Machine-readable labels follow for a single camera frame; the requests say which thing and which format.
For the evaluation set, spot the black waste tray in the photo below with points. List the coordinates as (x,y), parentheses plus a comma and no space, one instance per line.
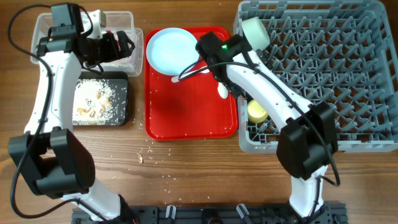
(118,99)

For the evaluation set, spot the white plastic fork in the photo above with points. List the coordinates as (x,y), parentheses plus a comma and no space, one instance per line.
(177,78)

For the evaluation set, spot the rice and food scraps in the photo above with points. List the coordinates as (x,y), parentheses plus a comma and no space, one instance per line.
(96,102)

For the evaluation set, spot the yellow cup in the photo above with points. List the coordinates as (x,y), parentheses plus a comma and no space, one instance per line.
(256,114)

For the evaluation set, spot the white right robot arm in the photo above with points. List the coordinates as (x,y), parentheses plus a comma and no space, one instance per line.
(307,132)

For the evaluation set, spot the food crumb on table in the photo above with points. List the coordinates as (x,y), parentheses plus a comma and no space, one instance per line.
(140,159)

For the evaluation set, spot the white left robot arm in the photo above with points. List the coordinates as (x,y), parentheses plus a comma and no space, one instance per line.
(48,156)

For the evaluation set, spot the clear plastic bin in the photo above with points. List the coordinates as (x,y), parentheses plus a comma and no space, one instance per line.
(115,21)

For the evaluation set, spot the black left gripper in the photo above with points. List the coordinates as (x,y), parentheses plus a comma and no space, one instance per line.
(113,53)

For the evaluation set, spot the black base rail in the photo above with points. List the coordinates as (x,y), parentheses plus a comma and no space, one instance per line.
(330,213)

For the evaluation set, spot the white plastic spoon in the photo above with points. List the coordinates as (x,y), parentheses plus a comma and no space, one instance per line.
(222,91)

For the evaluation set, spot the green bowl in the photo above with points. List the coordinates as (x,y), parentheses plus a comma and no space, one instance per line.
(255,33)

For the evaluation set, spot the grey dishwasher rack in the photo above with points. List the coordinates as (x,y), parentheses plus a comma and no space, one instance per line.
(338,52)

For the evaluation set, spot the light blue plate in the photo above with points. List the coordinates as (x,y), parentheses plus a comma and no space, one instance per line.
(171,50)

